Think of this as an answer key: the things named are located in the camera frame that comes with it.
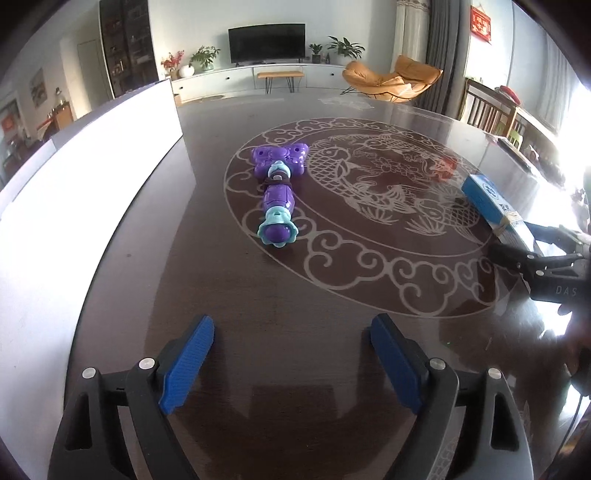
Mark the white round vase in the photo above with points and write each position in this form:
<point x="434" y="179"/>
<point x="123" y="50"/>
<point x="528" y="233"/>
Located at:
<point x="186" y="71"/>

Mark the red door sign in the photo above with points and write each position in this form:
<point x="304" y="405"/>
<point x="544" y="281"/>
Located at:
<point x="8" y="123"/>

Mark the white covered standing air conditioner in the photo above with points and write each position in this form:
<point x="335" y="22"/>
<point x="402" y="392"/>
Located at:
<point x="413" y="32"/>

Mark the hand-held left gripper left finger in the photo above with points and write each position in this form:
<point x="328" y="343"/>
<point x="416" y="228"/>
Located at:
<point x="187" y="364"/>

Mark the dark wooden slatted chair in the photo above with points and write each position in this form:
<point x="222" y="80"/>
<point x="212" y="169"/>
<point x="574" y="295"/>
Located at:
<point x="487" y="108"/>

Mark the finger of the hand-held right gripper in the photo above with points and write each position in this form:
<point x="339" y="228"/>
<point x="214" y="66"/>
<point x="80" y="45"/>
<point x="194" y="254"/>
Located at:
<point x="551" y="233"/>
<point x="517" y="259"/>

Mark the wooden sideboard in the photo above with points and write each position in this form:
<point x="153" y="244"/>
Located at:
<point x="538" y="127"/>

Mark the green potted plant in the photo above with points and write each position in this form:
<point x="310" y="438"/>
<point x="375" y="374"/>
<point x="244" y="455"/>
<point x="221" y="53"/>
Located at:
<point x="205" y="57"/>

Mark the red fabric item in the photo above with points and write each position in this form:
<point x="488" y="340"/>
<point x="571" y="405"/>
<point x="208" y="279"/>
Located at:
<point x="511" y="94"/>

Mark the dark glass display cabinet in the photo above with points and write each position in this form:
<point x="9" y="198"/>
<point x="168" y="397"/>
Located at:
<point x="129" y="46"/>

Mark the long blue white carton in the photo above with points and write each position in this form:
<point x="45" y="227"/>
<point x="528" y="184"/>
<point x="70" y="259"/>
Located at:
<point x="485" y="194"/>

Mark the wooden bench with metal legs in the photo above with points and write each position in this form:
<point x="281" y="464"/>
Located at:
<point x="279" y="74"/>

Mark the orange lounge chair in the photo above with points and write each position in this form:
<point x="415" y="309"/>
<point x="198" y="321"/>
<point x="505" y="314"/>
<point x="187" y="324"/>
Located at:
<point x="369" y="76"/>

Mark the framed wall painting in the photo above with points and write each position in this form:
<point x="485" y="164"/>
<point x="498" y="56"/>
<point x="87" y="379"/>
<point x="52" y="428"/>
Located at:
<point x="37" y="87"/>

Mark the black flat television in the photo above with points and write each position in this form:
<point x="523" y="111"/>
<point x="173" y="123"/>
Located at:
<point x="268" y="44"/>

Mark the dark patterned glass desktop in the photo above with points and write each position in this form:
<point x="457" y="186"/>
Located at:
<point x="300" y="295"/>

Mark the red wall hanging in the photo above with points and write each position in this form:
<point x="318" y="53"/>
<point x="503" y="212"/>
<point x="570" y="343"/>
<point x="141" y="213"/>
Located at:
<point x="481" y="23"/>

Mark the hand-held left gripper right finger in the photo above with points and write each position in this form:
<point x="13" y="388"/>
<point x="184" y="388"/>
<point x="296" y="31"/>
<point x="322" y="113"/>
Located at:
<point x="397" y="364"/>

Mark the purple and teal toy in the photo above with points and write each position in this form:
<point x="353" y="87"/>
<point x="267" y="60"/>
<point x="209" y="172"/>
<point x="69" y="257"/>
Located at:
<point x="277" y="198"/>

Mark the leafy potted plant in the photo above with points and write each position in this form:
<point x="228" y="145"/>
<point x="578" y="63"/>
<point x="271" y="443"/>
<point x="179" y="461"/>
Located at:
<point x="345" y="46"/>

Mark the person's right hand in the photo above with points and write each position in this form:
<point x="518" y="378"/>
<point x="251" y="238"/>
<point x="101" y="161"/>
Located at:
<point x="582" y="341"/>

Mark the white television cabinet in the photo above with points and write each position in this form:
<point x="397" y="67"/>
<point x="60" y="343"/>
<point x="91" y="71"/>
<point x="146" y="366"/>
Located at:
<point x="221" y="81"/>

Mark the red flower arrangement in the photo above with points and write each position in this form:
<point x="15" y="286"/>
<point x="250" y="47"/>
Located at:
<point x="171" y="62"/>

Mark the small potted plant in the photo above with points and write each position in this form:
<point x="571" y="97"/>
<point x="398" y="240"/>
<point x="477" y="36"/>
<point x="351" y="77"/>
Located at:
<point x="315" y="53"/>

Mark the grey curtain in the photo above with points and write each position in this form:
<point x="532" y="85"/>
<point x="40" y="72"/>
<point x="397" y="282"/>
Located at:
<point x="445" y="55"/>

